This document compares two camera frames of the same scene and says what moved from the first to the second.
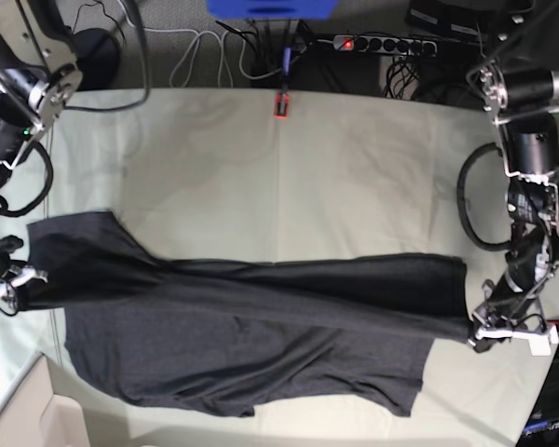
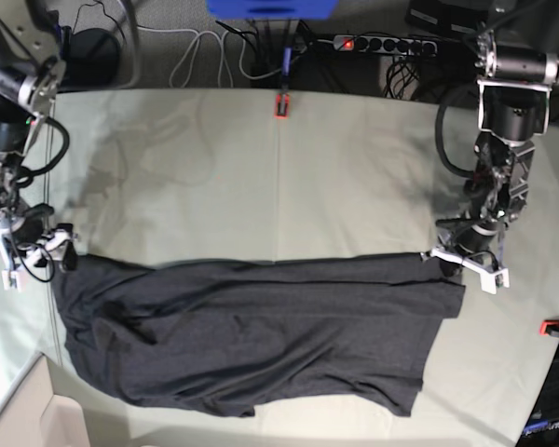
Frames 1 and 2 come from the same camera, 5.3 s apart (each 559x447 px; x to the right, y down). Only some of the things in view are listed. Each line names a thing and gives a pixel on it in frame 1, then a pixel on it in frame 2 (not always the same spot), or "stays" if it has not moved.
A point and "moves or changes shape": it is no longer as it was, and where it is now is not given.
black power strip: (384, 44) stays
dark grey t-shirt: (333, 332) moves or changes shape
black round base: (99, 54) stays
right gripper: (504, 305) to (463, 237)
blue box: (272, 9) stays
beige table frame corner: (37, 417) stays
